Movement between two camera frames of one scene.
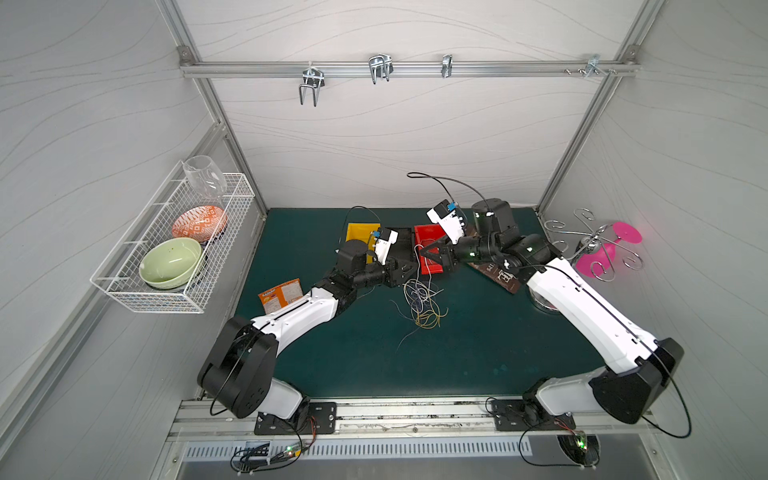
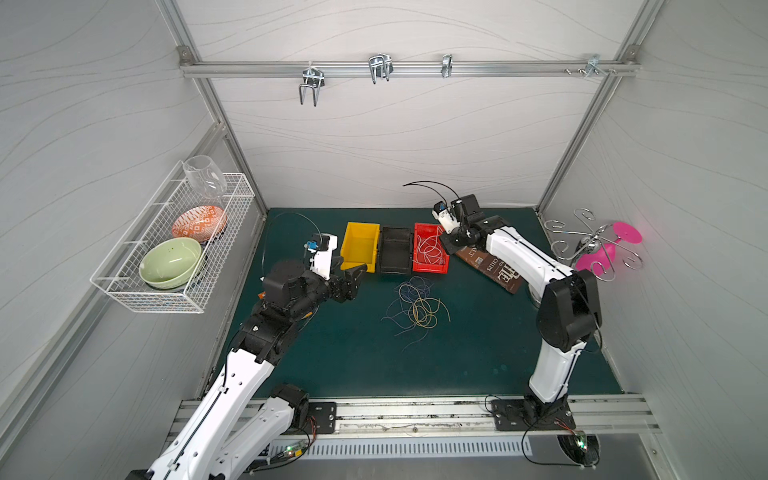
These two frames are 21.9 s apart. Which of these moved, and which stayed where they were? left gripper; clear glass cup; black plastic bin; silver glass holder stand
Moved: left gripper
Stayed: silver glass holder stand; black plastic bin; clear glass cup
